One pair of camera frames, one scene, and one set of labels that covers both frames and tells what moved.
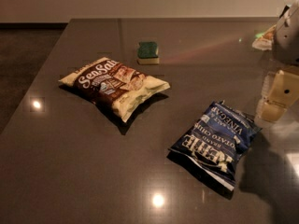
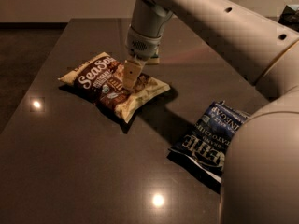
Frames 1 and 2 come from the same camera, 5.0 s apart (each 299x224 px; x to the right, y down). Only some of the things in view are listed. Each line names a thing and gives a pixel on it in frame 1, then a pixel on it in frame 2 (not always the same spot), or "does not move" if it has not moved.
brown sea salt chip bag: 116,87 does not move
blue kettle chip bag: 215,144 does not move
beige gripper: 288,39 → 142,46
